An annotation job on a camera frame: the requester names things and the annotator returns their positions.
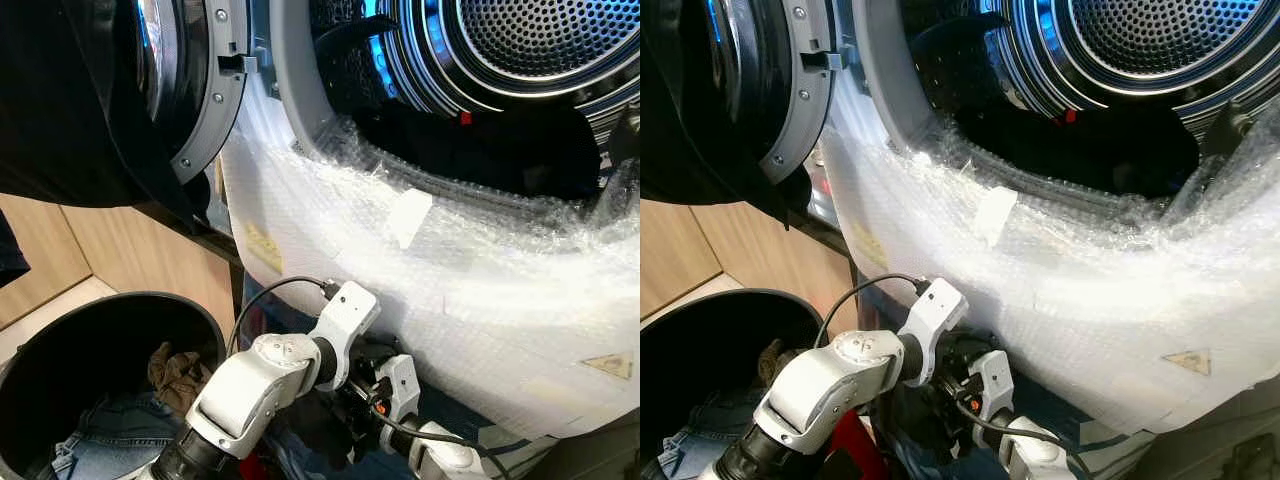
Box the grey rubber door gasket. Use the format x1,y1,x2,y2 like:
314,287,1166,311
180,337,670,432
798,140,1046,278
268,0,401,161
852,0,991,151

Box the yellow triangular warning sticker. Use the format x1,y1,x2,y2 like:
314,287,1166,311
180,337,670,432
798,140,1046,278
1160,348,1213,378
580,353,634,382

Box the yellow green energy label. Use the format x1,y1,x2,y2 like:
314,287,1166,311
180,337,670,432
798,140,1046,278
243,222,284,273
852,220,886,271

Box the grey-rimmed washer door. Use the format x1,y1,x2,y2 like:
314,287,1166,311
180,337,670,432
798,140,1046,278
700,0,839,186
130,0,251,186

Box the clear bubble wrap sheet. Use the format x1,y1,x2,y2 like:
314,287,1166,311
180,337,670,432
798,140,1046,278
218,75,641,441
820,70,1280,436

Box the black round laundry basket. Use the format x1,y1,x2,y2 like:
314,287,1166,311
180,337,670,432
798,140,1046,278
0,291,233,480
640,288,826,480

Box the perforated steel washer drum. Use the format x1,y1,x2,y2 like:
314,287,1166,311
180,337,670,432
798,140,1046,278
985,0,1280,131
375,0,641,136

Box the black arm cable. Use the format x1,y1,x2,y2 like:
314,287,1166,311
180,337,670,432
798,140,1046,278
815,272,931,349
955,395,1096,480
368,400,521,459
227,276,343,353

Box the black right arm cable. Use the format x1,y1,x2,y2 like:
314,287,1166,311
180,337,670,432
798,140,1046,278
955,395,1096,480
368,400,521,459

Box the white tape patch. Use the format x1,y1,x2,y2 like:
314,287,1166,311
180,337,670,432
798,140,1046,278
385,188,434,251
972,185,1019,249

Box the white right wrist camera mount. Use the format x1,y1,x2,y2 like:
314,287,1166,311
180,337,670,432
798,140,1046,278
965,349,1015,429
374,353,422,429

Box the black garment in drum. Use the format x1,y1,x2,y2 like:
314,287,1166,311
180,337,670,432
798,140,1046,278
905,15,1251,201
310,15,626,206

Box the front-loading washing machine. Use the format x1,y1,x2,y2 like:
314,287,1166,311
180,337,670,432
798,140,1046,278
215,0,641,480
815,0,1280,480

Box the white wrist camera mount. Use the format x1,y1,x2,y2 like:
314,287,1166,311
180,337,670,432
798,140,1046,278
965,349,1015,429
897,277,970,389
374,353,422,429
308,281,382,393

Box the brown crumpled cloth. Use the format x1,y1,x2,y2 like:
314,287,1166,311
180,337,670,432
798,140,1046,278
147,341,219,417
757,338,801,391

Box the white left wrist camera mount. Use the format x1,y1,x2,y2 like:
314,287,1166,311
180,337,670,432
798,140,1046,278
308,281,382,393
897,277,970,389

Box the blue denim jeans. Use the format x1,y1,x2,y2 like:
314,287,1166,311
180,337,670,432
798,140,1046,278
48,393,196,480
655,385,791,480

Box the dark garment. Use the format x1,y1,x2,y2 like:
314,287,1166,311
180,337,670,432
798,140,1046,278
878,385,961,471
285,385,361,471

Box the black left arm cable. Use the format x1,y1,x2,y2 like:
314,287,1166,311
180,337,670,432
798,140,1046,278
815,272,931,349
227,276,343,353

